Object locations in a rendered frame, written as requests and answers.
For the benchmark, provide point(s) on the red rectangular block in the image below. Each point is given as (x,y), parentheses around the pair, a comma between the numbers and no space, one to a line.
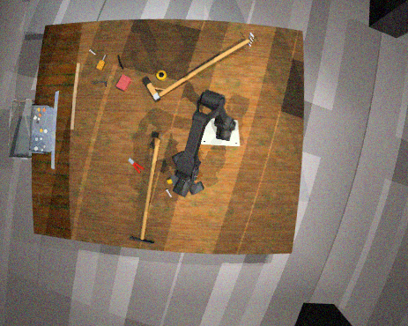
(123,82)

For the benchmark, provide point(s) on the yellow ring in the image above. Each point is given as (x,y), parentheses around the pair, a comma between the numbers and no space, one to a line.
(161,75)

